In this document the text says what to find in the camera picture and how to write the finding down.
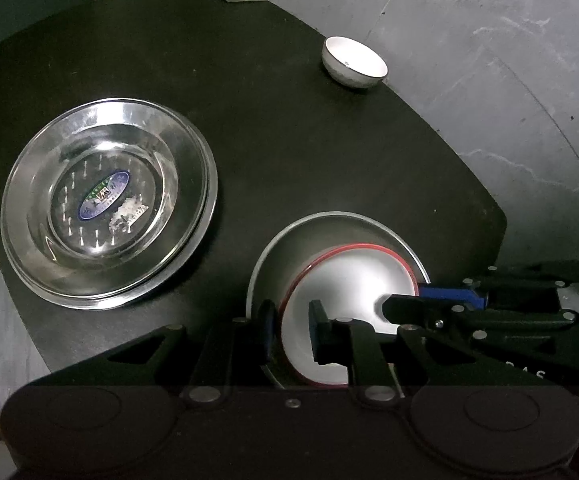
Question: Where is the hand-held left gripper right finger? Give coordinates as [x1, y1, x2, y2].
[308, 300, 520, 406]

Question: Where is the white ceramic bowl dark rim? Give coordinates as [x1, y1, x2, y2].
[322, 36, 389, 92]

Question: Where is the stainless steel deep plate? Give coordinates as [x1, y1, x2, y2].
[0, 97, 219, 309]
[2, 98, 215, 307]

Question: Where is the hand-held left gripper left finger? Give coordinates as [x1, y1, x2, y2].
[44, 299, 278, 407]

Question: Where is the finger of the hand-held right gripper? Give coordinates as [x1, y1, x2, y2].
[382, 294, 579, 334]
[418, 260, 579, 311]

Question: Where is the stainless steel bowl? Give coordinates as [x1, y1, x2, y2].
[246, 211, 431, 391]

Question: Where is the white ceramic bowl red rim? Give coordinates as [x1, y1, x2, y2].
[280, 243, 419, 387]

